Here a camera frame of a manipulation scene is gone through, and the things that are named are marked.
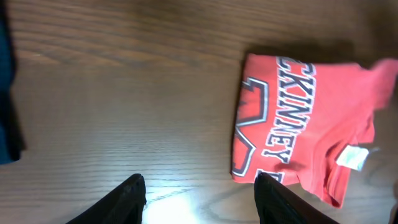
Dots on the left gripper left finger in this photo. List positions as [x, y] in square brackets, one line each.
[123, 205]

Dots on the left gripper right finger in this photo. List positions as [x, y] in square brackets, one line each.
[276, 204]

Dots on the red orange t-shirt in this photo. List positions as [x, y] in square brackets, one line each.
[295, 120]

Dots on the folded navy blue garment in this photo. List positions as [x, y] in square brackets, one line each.
[12, 141]

